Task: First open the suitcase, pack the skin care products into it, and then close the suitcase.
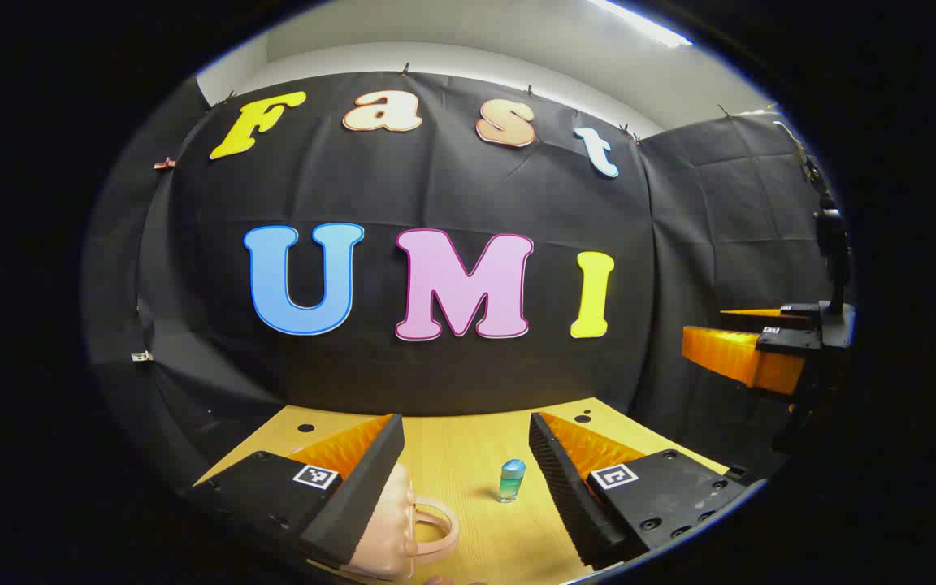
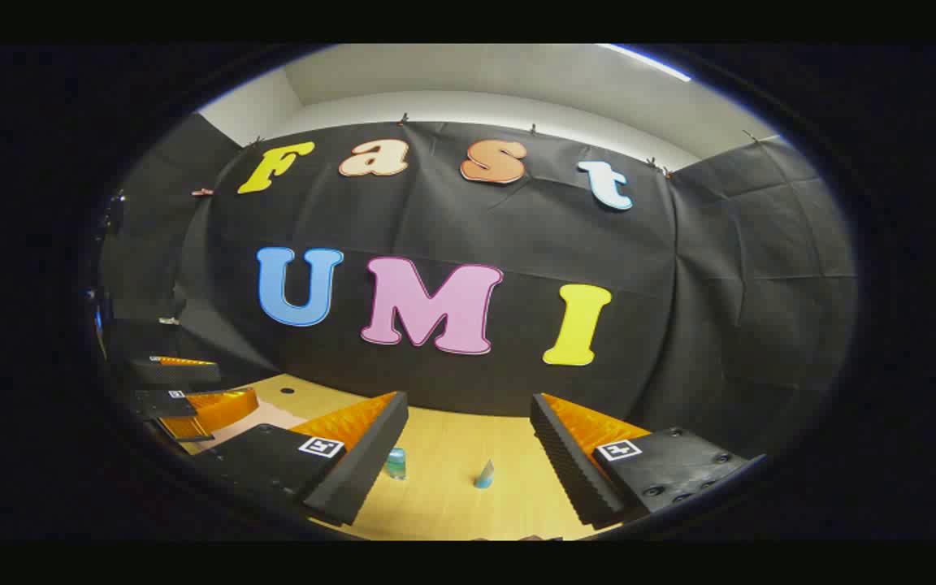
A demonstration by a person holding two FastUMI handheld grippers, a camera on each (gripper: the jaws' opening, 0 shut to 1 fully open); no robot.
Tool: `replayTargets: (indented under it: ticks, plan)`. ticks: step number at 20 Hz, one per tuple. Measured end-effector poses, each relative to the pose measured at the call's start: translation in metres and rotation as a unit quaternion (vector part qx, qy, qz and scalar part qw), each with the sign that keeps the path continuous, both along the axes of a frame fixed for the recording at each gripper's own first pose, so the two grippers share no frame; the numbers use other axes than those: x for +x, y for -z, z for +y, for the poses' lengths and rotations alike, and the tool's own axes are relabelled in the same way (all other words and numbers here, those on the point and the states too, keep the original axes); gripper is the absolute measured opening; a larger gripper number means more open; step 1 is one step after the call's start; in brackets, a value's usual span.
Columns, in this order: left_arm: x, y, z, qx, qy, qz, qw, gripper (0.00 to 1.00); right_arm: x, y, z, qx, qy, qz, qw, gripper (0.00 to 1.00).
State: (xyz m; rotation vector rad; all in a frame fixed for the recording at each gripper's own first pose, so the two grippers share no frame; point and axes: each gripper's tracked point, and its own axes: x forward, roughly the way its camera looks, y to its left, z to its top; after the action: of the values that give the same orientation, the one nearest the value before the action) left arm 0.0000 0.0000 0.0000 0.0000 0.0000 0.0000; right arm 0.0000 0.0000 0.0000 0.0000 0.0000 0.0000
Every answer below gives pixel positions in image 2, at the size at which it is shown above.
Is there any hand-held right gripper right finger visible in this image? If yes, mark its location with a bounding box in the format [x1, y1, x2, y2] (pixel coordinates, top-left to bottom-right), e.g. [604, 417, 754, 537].
[530, 393, 765, 529]

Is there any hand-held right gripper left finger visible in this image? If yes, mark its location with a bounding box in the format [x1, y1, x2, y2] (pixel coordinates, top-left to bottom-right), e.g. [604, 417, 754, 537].
[192, 391, 410, 527]

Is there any black backdrop cloth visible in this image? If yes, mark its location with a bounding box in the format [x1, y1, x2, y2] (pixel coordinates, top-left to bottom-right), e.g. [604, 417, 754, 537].
[98, 114, 859, 456]

